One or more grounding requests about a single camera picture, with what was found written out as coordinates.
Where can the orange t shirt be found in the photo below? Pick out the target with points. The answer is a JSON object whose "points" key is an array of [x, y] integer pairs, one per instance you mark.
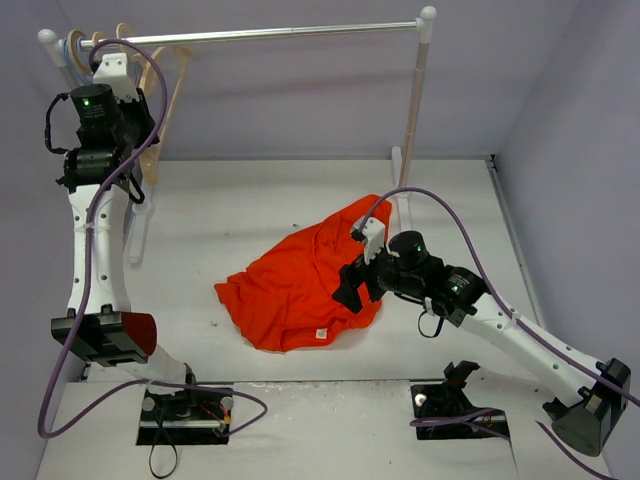
{"points": [[283, 300]]}

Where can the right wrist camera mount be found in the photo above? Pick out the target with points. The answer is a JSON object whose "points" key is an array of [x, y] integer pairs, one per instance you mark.
{"points": [[371, 233]]}

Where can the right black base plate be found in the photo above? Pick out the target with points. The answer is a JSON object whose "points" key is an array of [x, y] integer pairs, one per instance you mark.
{"points": [[443, 412]]}

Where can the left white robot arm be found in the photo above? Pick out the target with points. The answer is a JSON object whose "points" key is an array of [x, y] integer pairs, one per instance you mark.
{"points": [[99, 325]]}

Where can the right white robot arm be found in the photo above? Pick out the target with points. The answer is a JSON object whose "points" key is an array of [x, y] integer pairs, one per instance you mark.
{"points": [[590, 395]]}

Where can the blue wire hanger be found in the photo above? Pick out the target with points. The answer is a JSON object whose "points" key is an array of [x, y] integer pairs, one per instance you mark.
{"points": [[79, 77]]}

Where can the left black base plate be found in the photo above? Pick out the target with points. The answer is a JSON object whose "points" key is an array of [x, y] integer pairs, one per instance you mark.
{"points": [[185, 418]]}

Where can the wooden hanger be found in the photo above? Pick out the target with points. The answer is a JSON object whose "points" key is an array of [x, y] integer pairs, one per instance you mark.
{"points": [[96, 38], [146, 78], [74, 38]]}

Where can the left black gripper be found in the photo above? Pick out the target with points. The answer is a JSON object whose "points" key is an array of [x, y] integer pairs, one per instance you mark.
{"points": [[145, 120]]}

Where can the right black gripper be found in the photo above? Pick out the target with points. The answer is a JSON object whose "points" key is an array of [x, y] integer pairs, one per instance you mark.
{"points": [[357, 279]]}

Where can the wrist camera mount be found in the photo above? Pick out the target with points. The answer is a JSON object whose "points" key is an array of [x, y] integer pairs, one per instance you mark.
{"points": [[371, 233], [113, 71]]}

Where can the silver white clothes rack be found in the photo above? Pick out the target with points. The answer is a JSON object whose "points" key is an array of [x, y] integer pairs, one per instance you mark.
{"points": [[423, 25]]}

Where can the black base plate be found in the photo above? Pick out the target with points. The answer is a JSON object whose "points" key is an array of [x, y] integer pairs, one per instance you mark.
{"points": [[443, 412], [185, 418]]}

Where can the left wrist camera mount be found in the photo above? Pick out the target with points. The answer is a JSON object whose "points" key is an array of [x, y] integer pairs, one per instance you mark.
{"points": [[113, 71]]}

